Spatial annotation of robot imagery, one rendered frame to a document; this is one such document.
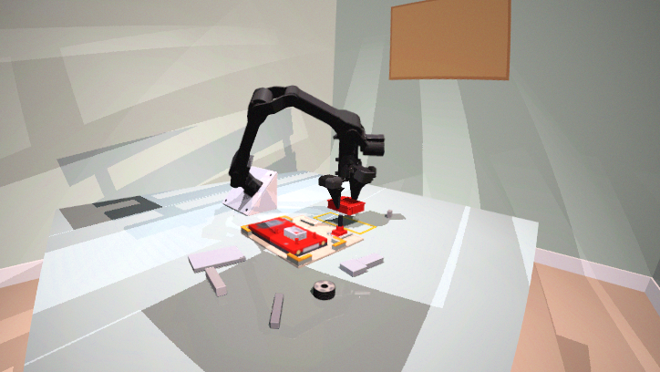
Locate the black toy tyre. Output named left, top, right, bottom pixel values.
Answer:
left=314, top=281, right=335, bottom=300

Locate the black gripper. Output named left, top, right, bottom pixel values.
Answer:
left=318, top=155, right=369, bottom=209

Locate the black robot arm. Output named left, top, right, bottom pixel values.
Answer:
left=229, top=86, right=385, bottom=197

